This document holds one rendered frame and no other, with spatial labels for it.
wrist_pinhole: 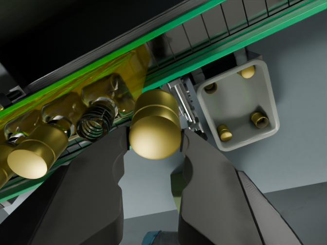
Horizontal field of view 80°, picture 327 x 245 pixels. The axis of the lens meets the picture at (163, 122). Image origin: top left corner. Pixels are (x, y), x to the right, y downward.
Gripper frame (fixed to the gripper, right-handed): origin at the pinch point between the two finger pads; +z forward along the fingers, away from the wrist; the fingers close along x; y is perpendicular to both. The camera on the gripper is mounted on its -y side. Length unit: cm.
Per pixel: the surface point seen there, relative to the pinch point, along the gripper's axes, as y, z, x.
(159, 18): -5.9, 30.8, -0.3
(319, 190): 130, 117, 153
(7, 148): 6.4, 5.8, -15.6
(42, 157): 4.5, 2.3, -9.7
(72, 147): 24.1, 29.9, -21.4
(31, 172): 6.2, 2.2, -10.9
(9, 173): 8.1, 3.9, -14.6
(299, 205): 152, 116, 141
